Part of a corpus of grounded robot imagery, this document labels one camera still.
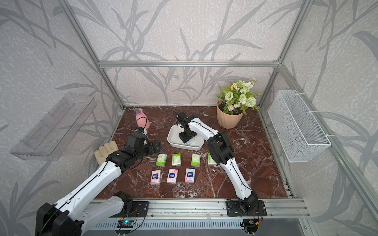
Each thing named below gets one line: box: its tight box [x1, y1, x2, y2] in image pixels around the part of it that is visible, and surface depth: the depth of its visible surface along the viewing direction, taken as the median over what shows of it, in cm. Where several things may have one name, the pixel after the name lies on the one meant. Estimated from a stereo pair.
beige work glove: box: [94, 140, 119, 166], surface depth 96 cm
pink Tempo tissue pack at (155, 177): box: [150, 170, 162, 185], surface depth 84 cm
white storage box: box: [167, 123, 206, 151], surface depth 98 cm
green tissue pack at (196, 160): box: [190, 153, 201, 168], surface depth 90 cm
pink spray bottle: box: [132, 107, 151, 130], surface depth 99 cm
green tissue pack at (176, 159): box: [171, 153, 182, 167], surface depth 91 cm
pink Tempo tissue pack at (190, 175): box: [184, 168, 196, 183], surface depth 84 cm
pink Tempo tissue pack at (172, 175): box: [166, 168, 179, 184], surface depth 84 cm
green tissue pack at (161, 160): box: [155, 153, 168, 168], surface depth 91 cm
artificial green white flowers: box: [217, 78, 263, 116], surface depth 88 cm
